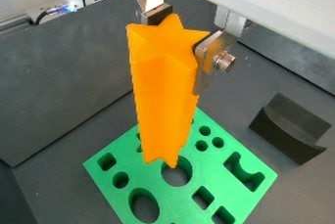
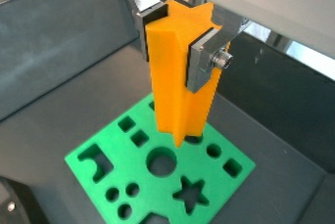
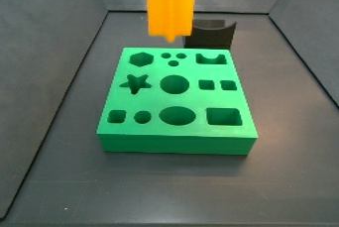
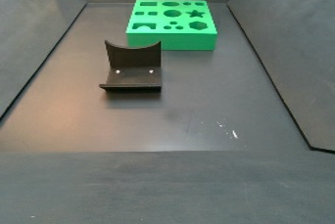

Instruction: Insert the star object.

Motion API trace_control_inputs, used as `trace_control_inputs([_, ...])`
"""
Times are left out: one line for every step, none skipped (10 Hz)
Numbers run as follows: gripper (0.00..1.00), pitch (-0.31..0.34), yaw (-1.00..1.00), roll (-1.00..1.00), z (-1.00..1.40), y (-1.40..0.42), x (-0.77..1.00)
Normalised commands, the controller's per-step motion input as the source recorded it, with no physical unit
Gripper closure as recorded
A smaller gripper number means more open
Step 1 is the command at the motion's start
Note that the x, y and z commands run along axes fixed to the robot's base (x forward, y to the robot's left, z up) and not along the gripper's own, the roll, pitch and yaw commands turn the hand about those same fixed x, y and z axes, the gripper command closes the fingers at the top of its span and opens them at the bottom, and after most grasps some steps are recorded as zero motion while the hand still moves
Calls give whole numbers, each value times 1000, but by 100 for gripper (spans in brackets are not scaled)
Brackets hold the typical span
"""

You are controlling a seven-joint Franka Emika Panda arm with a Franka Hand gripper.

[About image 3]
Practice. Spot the green shape-sorter block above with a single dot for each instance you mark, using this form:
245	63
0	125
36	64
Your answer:
176	102

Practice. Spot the black curved block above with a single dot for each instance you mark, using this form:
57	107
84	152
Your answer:
211	34

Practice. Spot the orange star-shaped peg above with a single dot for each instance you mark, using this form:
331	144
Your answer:
169	18

